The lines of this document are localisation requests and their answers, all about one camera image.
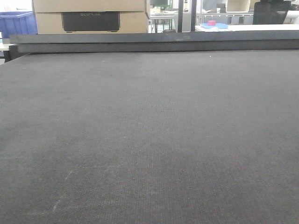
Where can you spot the dark conveyor belt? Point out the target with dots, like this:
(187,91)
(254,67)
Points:
(150,138)

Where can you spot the black vertical post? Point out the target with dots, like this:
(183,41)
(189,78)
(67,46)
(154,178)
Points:
(180,15)

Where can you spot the black office chair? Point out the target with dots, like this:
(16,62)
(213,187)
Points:
(270,11)

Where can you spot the dark conveyor side rail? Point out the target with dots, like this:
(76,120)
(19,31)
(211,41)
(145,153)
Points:
(162,42)

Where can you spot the cardboard box with black print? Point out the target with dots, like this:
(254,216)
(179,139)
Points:
(91,16)

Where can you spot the blue tray on table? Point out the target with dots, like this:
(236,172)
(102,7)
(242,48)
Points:
(217,26)

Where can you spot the blue plastic crate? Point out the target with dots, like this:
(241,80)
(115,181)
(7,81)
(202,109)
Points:
(17,22)

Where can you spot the pink tape roll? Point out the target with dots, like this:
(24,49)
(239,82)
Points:
(211,23)

